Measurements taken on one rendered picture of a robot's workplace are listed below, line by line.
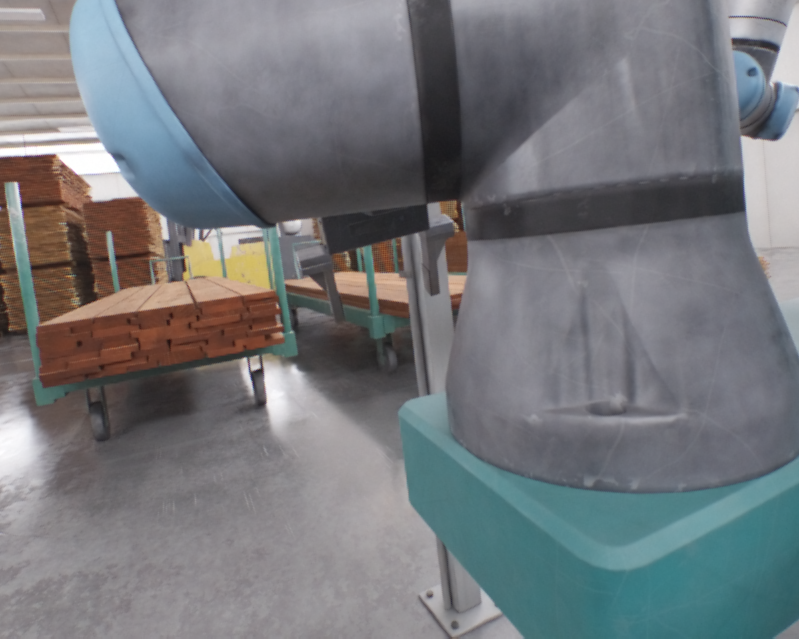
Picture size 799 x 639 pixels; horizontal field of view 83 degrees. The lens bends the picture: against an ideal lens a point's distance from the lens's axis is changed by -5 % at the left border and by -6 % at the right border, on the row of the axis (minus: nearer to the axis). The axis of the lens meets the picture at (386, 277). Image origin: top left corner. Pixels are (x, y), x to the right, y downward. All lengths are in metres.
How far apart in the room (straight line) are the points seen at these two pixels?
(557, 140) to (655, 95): 0.03
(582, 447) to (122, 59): 0.21
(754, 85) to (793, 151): 8.99
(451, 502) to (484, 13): 0.19
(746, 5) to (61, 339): 2.19
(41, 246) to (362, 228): 9.63
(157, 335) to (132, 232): 7.63
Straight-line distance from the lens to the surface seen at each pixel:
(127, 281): 9.81
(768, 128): 0.78
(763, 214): 9.82
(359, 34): 0.18
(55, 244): 10.03
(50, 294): 10.01
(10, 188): 2.53
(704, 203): 0.19
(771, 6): 0.68
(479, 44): 0.18
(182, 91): 0.19
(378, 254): 10.55
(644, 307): 0.17
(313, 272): 0.58
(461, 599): 1.22
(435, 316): 0.96
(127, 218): 9.77
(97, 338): 2.20
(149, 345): 2.19
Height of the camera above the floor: 0.82
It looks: 4 degrees down
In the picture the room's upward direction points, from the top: 7 degrees counter-clockwise
